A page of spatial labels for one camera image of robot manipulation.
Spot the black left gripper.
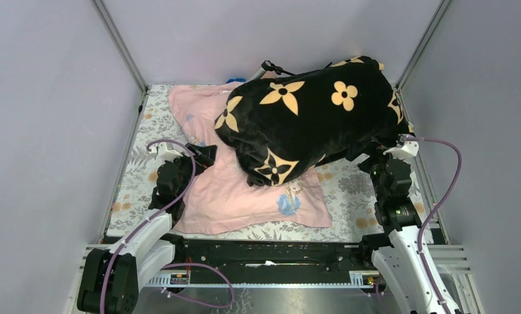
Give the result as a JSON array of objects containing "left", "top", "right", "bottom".
[{"left": 166, "top": 143, "right": 216, "bottom": 199}]

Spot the pink pillow with princess print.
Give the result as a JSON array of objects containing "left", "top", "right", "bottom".
[{"left": 168, "top": 82, "right": 332, "bottom": 235}]

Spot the black blanket with yellow flowers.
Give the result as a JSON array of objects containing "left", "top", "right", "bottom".
[{"left": 214, "top": 56, "right": 413, "bottom": 186}]

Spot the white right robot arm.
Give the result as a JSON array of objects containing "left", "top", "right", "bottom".
[{"left": 358, "top": 155, "right": 462, "bottom": 313}]

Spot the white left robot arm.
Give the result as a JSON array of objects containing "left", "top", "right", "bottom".
[{"left": 76, "top": 140, "right": 217, "bottom": 313}]

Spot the blue toy car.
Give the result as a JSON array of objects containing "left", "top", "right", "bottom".
[{"left": 226, "top": 78, "right": 247, "bottom": 84}]

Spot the floral patterned bed sheet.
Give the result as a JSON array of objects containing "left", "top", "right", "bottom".
[{"left": 106, "top": 84, "right": 427, "bottom": 243}]

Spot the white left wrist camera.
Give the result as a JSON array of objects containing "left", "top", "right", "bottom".
[{"left": 154, "top": 142, "right": 184, "bottom": 162}]

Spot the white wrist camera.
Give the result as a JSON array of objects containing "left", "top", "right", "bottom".
[
  {"left": 383, "top": 134, "right": 420, "bottom": 160},
  {"left": 154, "top": 142, "right": 184, "bottom": 162}
]

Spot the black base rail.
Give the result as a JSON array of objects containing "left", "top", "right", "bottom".
[{"left": 162, "top": 234, "right": 387, "bottom": 286}]

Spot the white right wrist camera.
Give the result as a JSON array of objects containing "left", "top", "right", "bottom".
[{"left": 383, "top": 134, "right": 420, "bottom": 160}]

